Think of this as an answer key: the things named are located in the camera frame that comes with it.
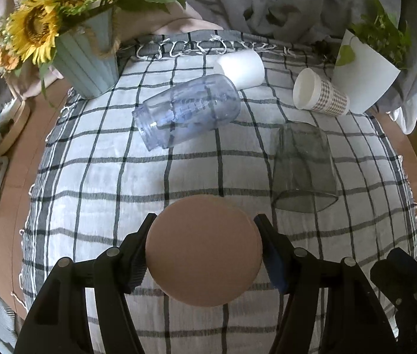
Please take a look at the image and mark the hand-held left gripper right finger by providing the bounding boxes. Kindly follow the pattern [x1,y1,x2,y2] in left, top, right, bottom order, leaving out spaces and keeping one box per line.
[254,214,398,354]

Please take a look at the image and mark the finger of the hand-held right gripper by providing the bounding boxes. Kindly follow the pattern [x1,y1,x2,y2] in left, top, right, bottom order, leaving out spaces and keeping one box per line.
[370,247,417,354]

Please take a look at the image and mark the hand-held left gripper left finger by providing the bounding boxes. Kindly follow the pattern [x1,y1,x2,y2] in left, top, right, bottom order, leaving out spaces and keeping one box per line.
[13,212,157,354]

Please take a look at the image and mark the round tan lid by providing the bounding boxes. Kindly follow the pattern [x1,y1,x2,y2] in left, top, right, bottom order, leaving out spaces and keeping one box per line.
[145,194,264,307]

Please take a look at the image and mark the clear grey glass cup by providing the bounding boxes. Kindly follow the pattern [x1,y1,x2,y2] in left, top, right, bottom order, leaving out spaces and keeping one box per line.
[270,122,340,214]

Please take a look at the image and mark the blue transparent plastic cup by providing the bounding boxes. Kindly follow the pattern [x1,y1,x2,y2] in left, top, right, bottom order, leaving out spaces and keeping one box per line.
[132,74,241,151]

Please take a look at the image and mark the checked paper cup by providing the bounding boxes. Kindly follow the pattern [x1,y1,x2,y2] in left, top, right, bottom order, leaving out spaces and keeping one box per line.
[292,68,351,117]

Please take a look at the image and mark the white cup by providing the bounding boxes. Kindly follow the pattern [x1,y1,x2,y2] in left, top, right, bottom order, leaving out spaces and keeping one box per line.
[214,50,265,90]

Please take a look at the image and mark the checked tablecloth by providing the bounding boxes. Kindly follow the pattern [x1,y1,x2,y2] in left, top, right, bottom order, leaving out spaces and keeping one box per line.
[18,29,417,354]

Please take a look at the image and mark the round wooden tray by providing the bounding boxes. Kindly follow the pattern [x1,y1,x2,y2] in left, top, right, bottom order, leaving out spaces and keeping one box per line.
[0,98,32,155]

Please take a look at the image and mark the pale green ribbed flowerpot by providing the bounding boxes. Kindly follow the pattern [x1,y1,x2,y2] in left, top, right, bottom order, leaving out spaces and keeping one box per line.
[50,7,121,99]

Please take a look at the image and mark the white plant pot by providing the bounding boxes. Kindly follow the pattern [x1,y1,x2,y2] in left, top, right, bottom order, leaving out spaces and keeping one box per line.
[332,29,402,114]

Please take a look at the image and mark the green leafy plant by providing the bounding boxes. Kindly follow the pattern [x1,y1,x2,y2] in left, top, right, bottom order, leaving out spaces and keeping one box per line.
[336,0,417,85]

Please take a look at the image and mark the artificial sunflower bouquet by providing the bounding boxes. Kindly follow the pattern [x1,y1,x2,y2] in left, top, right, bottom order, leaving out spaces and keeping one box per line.
[0,0,187,78]

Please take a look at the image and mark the grey blanket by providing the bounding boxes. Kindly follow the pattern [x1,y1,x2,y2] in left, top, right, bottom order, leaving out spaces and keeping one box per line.
[168,0,417,135]

